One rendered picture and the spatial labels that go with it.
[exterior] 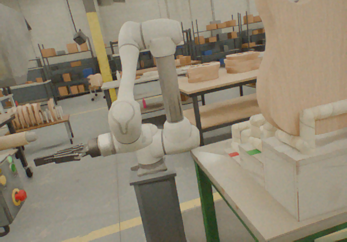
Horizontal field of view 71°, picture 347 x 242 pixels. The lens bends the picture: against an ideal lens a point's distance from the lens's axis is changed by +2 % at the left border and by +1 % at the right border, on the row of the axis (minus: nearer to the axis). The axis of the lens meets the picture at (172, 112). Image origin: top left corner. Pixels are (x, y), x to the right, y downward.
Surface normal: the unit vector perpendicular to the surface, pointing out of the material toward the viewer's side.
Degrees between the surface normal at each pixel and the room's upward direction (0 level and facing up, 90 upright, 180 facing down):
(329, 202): 90
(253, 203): 0
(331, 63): 90
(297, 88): 90
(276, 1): 90
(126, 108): 56
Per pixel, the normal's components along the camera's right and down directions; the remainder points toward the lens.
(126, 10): 0.24, 0.22
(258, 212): -0.17, -0.95
